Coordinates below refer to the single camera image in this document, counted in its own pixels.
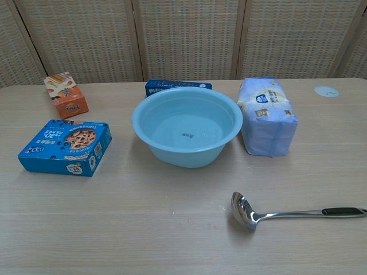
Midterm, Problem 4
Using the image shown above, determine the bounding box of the silver metal ladle black grip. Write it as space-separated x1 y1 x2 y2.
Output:
231 191 367 232

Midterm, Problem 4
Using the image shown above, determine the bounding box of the light blue plastic basin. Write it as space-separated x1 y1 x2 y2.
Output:
131 87 244 169

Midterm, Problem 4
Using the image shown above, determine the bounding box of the dark blue flat box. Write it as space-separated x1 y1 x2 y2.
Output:
145 78 213 98

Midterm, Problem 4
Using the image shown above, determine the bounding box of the blue tissue paper pack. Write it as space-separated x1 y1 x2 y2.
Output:
237 76 299 159

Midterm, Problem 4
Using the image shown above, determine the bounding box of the woven folding screen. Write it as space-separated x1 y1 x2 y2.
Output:
0 0 367 89

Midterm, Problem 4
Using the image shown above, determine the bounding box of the orange snack box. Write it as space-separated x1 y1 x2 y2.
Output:
43 71 89 120

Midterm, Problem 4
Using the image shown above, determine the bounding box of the blue cookie box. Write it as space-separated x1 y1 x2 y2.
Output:
17 119 113 178

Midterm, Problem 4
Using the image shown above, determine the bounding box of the grey round table grommet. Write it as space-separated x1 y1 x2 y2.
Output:
314 85 340 99

